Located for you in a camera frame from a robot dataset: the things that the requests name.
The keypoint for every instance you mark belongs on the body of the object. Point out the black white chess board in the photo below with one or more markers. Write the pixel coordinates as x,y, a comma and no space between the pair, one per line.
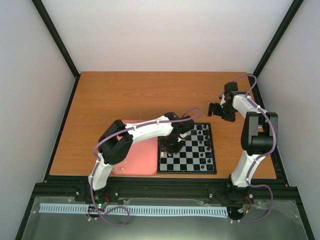
191,156

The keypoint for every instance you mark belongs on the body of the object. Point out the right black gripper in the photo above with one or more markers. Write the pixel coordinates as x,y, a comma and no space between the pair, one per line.
230,117

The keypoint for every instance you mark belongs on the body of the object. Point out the black aluminium frame rail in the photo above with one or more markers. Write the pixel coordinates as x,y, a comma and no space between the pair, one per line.
209,190

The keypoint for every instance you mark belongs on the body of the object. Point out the light blue slotted cable duct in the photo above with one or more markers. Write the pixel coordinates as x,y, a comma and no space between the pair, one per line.
136,210

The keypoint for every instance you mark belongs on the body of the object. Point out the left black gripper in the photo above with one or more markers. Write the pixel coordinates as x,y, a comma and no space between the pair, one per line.
169,151

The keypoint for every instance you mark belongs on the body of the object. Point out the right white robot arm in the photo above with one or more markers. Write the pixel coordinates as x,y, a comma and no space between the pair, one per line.
258,137

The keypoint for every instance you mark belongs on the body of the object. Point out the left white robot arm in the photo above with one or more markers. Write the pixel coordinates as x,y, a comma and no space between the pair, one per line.
114,145

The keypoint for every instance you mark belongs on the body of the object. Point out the pink plastic tray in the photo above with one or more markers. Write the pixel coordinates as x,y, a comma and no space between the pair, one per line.
141,160

